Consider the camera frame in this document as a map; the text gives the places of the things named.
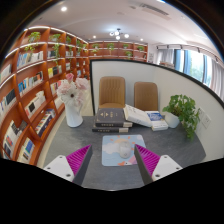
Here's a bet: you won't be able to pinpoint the white wall socket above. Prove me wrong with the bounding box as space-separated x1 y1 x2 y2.
198 107 213 129

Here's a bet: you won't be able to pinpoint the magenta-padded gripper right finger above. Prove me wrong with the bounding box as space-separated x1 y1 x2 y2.
133 143 183 186

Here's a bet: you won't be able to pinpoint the orange shelf unit with plants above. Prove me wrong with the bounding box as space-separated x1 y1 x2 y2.
88 40 149 63

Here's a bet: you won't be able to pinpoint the tan upholstered chair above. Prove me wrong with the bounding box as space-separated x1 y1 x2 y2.
133 81 159 112
98 75 127 110

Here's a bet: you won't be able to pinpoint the orange wooden bookshelf unit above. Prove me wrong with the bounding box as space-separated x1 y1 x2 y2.
0 25 91 166

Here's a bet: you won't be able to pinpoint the pink and white flower bouquet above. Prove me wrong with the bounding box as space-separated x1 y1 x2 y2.
55 72 90 111

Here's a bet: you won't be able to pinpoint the white computer mouse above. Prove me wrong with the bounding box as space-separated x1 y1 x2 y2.
117 139 133 159

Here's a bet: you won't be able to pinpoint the thick white book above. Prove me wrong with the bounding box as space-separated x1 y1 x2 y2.
123 104 154 128

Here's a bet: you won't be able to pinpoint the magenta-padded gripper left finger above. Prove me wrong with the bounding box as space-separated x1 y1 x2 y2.
43 143 94 186

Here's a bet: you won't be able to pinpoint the ceiling lights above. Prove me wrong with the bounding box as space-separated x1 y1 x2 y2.
108 27 131 42

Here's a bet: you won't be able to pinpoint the window with curtains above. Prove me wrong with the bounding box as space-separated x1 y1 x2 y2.
156 44 224 101

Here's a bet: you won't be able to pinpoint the ceiling air vent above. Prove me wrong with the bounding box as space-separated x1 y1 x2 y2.
138 2 170 17

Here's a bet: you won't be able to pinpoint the pastel cloud print mouse pad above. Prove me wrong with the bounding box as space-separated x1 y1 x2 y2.
101 134 147 167

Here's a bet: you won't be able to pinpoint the green plant in white pot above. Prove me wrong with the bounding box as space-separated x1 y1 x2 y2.
162 94 201 141

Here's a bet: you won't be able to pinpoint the thick dark hardcover book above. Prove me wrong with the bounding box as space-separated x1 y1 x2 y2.
94 107 134 129

